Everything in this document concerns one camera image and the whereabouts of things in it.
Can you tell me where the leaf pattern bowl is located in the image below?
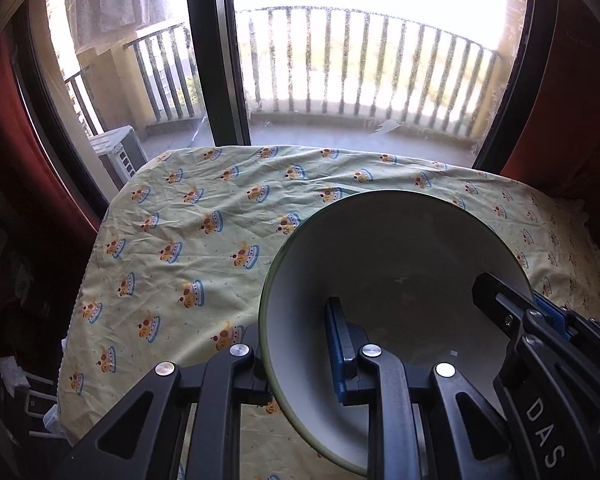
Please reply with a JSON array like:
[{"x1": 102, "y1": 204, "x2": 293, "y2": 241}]
[{"x1": 259, "y1": 191, "x2": 532, "y2": 474}]

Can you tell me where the yellow patterned tablecloth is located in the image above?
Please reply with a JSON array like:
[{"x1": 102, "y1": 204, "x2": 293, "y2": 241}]
[{"x1": 57, "y1": 145, "x2": 600, "y2": 442}]

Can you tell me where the red curtain right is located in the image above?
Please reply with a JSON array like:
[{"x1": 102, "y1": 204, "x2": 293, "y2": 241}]
[{"x1": 502, "y1": 0, "x2": 600, "y2": 198}]

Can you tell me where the red curtain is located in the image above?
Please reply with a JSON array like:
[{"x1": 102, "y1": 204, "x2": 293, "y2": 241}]
[
  {"x1": 0, "y1": 34, "x2": 97, "y2": 247},
  {"x1": 502, "y1": 0, "x2": 600, "y2": 198}
]

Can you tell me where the white outdoor unit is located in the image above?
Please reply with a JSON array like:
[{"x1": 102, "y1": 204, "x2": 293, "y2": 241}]
[{"x1": 88, "y1": 125, "x2": 147, "y2": 190}]

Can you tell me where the balcony railing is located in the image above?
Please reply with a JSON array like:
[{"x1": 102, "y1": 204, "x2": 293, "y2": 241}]
[{"x1": 65, "y1": 6, "x2": 502, "y2": 139}]

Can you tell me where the red curtain left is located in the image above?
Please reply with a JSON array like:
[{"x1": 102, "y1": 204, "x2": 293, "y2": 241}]
[{"x1": 0, "y1": 34, "x2": 97, "y2": 247}]

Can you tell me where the black window frame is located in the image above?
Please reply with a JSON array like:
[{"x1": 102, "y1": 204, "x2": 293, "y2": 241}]
[{"x1": 7, "y1": 0, "x2": 559, "y2": 221}]

